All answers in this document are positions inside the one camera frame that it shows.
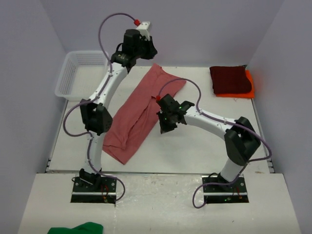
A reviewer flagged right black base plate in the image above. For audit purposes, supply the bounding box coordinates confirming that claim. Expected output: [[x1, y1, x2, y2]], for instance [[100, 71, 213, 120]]
[[203, 176, 249, 204]]

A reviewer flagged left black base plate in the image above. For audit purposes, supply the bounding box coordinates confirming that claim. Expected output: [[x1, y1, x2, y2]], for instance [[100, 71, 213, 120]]
[[71, 174, 117, 204]]

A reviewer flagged green cloth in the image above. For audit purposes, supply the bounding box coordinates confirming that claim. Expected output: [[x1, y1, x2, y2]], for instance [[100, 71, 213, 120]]
[[48, 222, 104, 234]]

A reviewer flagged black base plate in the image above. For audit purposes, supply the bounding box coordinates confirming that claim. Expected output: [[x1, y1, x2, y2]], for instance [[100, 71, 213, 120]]
[[203, 176, 249, 204], [71, 174, 117, 204]]

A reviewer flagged folded orange shirt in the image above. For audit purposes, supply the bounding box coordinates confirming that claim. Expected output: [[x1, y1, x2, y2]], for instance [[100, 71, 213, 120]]
[[216, 70, 255, 99]]

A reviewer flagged folded dark red shirt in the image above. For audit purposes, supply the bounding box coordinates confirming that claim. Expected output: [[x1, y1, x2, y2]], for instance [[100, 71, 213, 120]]
[[210, 66, 252, 95]]

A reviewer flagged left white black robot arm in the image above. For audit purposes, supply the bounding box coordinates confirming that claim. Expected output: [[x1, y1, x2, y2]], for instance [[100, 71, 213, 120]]
[[79, 28, 157, 192]]

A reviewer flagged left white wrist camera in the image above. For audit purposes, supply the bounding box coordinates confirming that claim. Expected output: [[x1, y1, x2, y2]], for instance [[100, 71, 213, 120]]
[[136, 21, 151, 32]]

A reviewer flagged white plastic basket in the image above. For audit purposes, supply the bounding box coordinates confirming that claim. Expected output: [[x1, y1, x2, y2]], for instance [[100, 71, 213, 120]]
[[55, 51, 108, 101]]

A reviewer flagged pink t shirt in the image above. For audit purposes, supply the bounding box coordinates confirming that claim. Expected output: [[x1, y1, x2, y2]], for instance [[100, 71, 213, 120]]
[[102, 64, 186, 165]]

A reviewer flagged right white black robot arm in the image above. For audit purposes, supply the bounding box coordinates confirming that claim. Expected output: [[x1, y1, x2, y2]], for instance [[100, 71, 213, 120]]
[[156, 94, 261, 192]]

